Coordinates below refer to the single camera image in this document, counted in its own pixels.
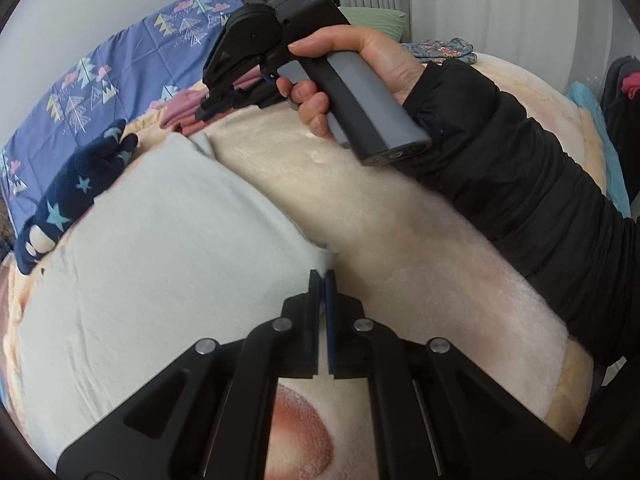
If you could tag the light blue bed sheet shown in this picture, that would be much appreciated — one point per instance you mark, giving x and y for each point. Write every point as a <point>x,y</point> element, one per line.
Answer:
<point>590,110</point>

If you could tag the green pillow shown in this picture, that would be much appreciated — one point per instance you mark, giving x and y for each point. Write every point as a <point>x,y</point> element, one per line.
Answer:
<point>380,20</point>

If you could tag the navy star-print garment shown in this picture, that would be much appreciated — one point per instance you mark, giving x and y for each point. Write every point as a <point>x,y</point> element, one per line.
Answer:
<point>65,190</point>

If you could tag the person's right forearm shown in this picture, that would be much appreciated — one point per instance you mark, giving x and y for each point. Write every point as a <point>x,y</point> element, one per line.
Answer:
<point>500,170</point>

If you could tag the person's right hand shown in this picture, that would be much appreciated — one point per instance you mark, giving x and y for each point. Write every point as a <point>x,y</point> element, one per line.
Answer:
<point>380,55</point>

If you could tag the blue tree-print quilt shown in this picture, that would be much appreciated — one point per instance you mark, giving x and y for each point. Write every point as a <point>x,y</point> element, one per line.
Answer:
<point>125,60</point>

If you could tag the pink cloth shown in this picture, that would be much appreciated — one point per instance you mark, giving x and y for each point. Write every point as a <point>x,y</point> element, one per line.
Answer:
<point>631,85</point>

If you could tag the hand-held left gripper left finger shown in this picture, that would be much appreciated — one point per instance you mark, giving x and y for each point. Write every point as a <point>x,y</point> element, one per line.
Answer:
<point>315,287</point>

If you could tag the stack of pink clothes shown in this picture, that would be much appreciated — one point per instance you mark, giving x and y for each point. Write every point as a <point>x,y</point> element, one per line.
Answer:
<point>185,107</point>

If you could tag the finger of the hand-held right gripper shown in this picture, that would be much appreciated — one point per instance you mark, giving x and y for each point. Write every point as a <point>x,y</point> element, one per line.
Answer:
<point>270,95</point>
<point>220,102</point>

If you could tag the light grey t-shirt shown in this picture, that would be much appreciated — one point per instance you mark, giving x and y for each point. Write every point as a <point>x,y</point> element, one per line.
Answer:
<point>175,260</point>

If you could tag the floral patterned garment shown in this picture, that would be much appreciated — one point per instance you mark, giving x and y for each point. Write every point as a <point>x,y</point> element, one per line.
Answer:
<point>445,50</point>

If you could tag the dark cloth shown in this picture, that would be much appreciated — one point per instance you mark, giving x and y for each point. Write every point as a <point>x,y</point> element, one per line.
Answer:
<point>612,107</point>

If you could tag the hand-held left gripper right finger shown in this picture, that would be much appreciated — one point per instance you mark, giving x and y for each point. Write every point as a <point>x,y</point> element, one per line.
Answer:
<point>331,290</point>

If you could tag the peach plush blanket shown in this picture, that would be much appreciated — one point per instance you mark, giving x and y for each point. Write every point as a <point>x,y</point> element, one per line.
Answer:
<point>400,235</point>

